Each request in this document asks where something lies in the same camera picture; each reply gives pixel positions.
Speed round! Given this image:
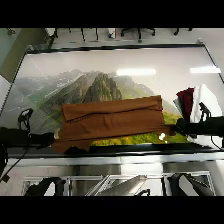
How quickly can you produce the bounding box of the black cable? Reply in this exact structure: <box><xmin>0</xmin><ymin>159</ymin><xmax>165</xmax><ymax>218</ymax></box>
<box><xmin>209</xmin><ymin>134</ymin><xmax>224</xmax><ymax>152</ymax></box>
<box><xmin>0</xmin><ymin>133</ymin><xmax>33</xmax><ymax>184</ymax></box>

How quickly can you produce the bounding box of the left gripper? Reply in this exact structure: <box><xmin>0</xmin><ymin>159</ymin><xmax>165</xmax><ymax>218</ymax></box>
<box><xmin>39</xmin><ymin>131</ymin><xmax>57</xmax><ymax>148</ymax></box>

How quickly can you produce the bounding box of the dark red garment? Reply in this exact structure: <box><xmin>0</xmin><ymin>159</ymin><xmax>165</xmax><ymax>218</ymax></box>
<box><xmin>175</xmin><ymin>87</ymin><xmax>196</xmax><ymax>123</ymax></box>

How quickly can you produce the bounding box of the brown garment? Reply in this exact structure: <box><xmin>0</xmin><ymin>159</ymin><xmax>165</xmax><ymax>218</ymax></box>
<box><xmin>50</xmin><ymin>95</ymin><xmax>177</xmax><ymax>155</ymax></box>

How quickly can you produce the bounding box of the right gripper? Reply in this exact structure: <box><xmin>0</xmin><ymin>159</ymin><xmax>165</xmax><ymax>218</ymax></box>
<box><xmin>175</xmin><ymin>117</ymin><xmax>190</xmax><ymax>136</ymax></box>

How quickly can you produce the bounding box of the black office chair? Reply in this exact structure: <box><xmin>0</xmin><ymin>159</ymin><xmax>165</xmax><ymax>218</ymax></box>
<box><xmin>120</xmin><ymin>27</ymin><xmax>157</xmax><ymax>44</ymax></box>

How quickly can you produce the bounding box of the silver frame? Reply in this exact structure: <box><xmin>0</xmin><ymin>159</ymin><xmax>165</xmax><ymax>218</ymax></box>
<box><xmin>0</xmin><ymin>151</ymin><xmax>224</xmax><ymax>197</ymax></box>

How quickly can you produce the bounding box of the white garment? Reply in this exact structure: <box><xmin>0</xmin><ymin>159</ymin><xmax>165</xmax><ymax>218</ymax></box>
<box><xmin>189</xmin><ymin>83</ymin><xmax>223</xmax><ymax>125</ymax></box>

